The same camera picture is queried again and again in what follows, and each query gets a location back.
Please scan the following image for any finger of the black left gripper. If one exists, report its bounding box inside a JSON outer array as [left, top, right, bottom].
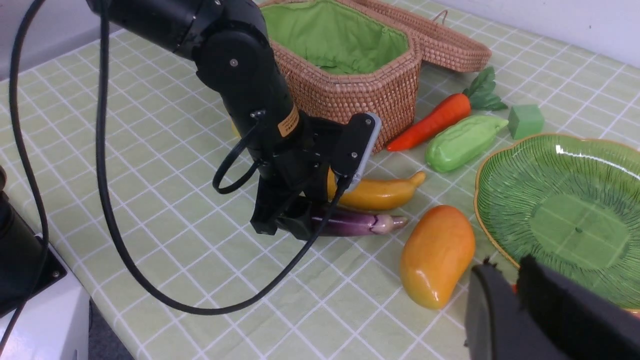
[[276, 197, 330, 241]]

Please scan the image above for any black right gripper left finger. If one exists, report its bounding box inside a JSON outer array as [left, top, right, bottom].
[[464, 259, 568, 360]]

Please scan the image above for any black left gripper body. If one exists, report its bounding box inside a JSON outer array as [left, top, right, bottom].
[[250, 116, 349, 235]]

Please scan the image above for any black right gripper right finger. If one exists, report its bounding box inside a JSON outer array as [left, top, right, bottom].
[[516, 255, 639, 360]]

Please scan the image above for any purple toy eggplant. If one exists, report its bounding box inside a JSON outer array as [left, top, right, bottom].
[[319, 207, 409, 237]]

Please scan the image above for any yellow toy banana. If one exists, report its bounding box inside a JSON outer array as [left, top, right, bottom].
[[338, 171, 426, 211]]

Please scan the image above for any orange yellow toy mango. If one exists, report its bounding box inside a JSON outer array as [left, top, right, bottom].
[[398, 205, 476, 310]]

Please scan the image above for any green toy cucumber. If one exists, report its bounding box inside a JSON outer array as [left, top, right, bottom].
[[425, 114, 509, 173]]

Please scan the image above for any orange toy carrot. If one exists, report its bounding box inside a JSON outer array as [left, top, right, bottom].
[[386, 66, 508, 152]]

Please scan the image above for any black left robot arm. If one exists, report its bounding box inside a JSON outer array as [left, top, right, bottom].
[[87, 0, 371, 240]]

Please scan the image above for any woven rattan basket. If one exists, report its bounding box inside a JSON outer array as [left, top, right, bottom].
[[259, 0, 422, 152]]

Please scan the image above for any green glass leaf plate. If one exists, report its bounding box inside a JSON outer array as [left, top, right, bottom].
[[474, 133, 639, 313]]

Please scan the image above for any green checkered tablecloth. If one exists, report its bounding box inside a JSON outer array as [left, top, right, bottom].
[[19, 9, 639, 360]]

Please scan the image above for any woven rattan basket lid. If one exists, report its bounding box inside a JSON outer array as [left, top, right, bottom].
[[355, 0, 493, 73]]

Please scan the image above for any green foam cube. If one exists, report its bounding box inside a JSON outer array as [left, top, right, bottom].
[[507, 104, 546, 141]]

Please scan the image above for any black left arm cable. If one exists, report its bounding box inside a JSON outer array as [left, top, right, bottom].
[[0, 0, 356, 351]]

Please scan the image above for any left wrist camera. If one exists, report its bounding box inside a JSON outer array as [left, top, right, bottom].
[[330, 112, 382, 194]]

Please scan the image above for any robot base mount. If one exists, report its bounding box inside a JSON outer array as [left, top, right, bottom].
[[0, 191, 90, 360]]

